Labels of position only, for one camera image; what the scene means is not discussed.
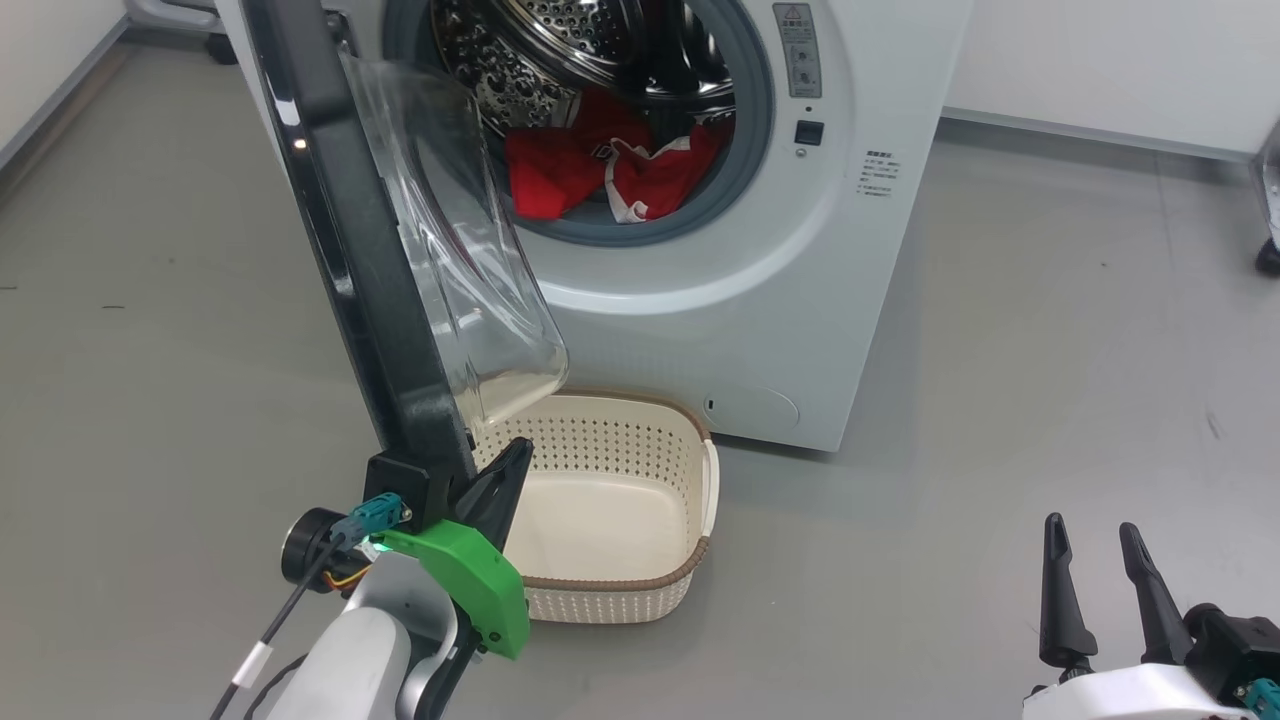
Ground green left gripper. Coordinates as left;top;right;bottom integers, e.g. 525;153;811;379
380;437;534;661

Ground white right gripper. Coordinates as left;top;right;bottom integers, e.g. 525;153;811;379
1022;513;1261;720

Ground red basketball shorts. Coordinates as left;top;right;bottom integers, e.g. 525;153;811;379
505;90;653;221

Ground round washing machine door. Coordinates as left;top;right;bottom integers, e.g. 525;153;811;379
240;0;571;481

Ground red basketball jersey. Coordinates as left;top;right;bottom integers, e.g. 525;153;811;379
605;118;733;224

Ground cream perforated laundry basket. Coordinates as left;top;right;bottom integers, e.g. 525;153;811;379
470;390;721;626

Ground white front-load washing machine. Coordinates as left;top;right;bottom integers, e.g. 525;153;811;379
215;0;976;453

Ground wheeled cart with caster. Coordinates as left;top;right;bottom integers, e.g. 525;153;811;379
1250;120;1280;279

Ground grey warning sticker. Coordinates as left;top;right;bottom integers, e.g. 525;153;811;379
772;3;823;99

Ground left arm cable teal connector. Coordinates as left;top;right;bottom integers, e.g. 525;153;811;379
208;492;409;720

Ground arm cable teal connector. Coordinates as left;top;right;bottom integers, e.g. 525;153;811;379
1235;678;1280;720
208;492;409;720

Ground right arm cable teal connector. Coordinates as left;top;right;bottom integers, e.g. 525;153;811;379
1235;678;1280;720

